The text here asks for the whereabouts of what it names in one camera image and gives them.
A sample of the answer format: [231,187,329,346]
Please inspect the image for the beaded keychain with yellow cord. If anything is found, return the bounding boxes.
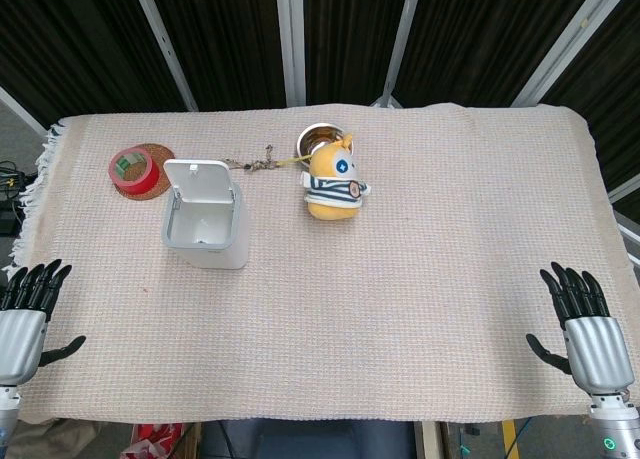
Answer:
[224,144,312,173]

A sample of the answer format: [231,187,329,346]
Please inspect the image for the white metal frame bar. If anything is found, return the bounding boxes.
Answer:
[607,176,640,271]

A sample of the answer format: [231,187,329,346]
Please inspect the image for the red tape roll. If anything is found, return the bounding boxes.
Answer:
[108,147,160,196]

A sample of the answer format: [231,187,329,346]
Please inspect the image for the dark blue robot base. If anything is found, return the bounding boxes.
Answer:
[199,420,417,459]

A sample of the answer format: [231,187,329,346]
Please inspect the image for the white metal frame post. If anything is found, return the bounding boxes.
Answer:
[510,0,626,108]
[274,0,307,107]
[370,0,426,109]
[0,84,47,136]
[128,0,199,113]

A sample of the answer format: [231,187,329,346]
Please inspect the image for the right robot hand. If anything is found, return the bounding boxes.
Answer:
[525,261,636,396]

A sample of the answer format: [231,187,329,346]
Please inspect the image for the red plastic bag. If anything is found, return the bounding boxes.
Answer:
[118,422,187,459]

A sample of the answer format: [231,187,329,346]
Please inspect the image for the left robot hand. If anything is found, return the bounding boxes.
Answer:
[0,259,87,388]

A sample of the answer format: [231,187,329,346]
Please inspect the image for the beige woven tablecloth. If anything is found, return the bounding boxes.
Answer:
[8,101,640,426]

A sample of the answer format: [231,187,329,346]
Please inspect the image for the bundle of cables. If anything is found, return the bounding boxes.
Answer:
[0,159,32,238]

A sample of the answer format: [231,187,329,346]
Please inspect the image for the white open-lid bin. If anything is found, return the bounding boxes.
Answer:
[160,158,250,272]

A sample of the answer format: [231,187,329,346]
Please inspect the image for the yellow plush toy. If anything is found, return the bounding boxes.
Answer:
[300,132,372,222]

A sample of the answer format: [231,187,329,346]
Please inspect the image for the stainless steel bowl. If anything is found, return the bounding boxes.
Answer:
[296,122,346,164]

